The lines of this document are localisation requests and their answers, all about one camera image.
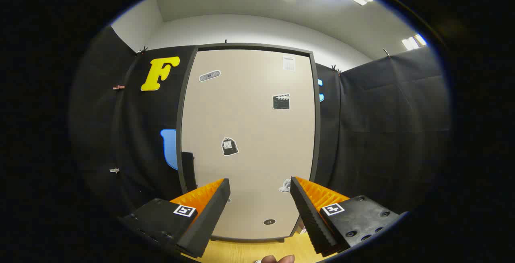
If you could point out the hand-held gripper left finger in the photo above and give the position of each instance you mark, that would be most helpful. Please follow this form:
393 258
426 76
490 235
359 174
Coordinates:
209 214

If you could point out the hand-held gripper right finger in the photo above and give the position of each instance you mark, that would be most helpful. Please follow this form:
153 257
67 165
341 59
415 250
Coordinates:
307 214

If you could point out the beige shoe cabinet door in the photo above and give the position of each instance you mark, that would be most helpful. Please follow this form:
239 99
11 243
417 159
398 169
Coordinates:
249 134

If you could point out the grey shoe cabinet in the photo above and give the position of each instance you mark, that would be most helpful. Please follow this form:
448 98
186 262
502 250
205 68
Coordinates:
253 46

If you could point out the black backdrop cloth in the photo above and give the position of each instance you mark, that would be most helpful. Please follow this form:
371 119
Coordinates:
382 134

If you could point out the small ceiling light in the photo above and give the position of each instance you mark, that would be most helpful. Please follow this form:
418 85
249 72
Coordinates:
413 42

